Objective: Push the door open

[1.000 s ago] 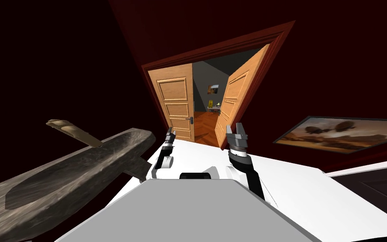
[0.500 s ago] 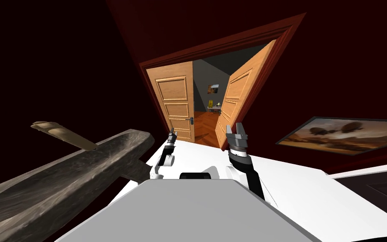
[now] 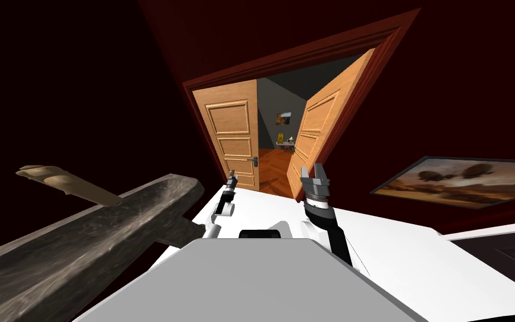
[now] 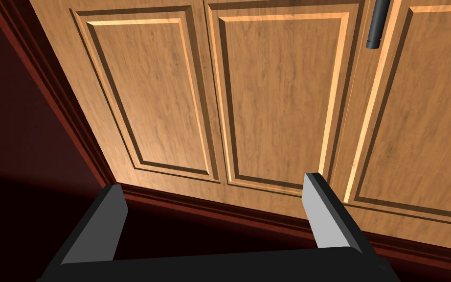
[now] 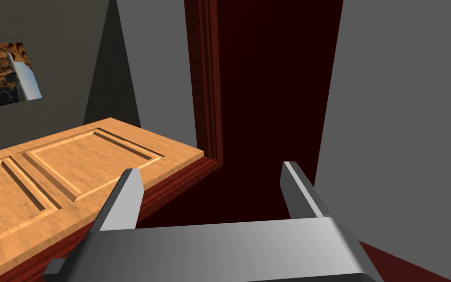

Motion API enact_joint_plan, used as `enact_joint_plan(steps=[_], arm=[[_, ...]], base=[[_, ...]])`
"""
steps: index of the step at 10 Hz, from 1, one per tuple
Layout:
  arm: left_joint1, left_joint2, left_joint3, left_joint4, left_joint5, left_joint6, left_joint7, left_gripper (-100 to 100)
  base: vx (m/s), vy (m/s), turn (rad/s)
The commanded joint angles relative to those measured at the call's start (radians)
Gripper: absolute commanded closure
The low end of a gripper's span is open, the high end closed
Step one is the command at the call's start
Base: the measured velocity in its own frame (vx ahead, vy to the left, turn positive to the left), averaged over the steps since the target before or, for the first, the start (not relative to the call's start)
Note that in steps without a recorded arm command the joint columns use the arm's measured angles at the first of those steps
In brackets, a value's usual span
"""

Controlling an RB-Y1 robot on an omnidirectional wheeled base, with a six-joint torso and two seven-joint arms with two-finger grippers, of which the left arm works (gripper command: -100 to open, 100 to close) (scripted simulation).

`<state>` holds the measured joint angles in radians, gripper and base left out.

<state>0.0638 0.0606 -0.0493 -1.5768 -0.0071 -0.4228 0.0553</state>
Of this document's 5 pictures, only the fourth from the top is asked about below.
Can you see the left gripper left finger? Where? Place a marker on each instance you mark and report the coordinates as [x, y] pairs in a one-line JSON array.
[[96, 231]]

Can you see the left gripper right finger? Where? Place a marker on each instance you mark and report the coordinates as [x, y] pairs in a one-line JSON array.
[[329, 217]]

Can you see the brown wooden panelled door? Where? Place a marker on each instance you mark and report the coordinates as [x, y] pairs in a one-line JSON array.
[[280, 94]]

